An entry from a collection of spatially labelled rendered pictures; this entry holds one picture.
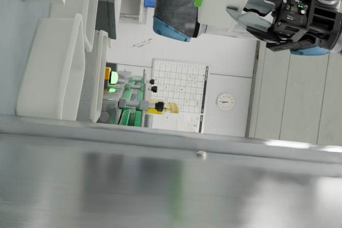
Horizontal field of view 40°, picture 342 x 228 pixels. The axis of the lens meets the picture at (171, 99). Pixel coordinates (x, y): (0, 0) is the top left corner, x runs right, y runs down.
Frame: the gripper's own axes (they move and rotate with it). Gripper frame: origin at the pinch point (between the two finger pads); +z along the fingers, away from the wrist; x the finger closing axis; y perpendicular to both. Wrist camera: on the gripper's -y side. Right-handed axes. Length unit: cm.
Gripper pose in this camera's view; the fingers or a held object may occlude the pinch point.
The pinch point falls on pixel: (232, 9)
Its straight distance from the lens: 96.5
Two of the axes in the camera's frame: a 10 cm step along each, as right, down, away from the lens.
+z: -9.7, -2.6, -0.2
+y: 0.8, -2.1, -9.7
